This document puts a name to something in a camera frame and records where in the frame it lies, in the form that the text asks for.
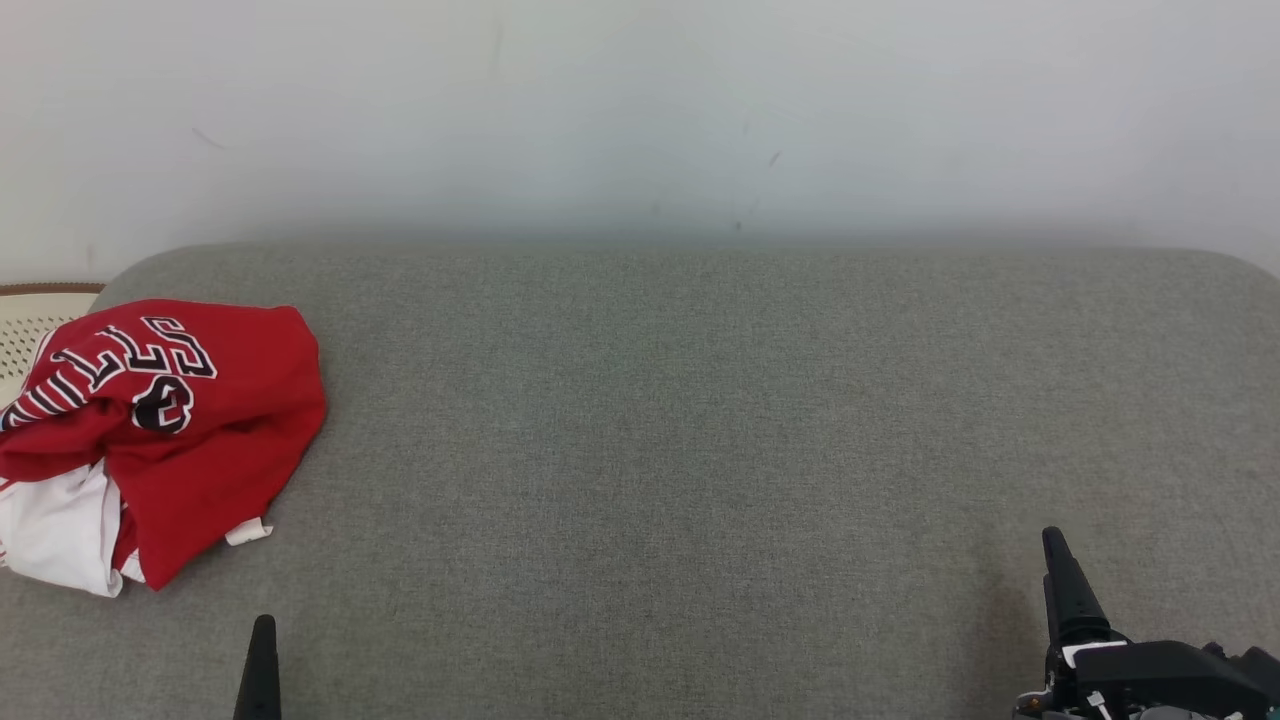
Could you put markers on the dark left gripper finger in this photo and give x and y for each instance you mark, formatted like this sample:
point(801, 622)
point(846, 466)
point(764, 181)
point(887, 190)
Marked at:
point(260, 680)

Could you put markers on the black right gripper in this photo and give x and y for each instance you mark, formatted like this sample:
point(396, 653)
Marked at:
point(1150, 680)

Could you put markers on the cream laundry basket brown rim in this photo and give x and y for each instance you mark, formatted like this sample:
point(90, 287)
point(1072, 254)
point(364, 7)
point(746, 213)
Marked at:
point(25, 330)

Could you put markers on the red Bulls 23 shorts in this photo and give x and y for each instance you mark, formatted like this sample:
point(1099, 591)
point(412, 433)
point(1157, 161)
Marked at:
point(240, 340)

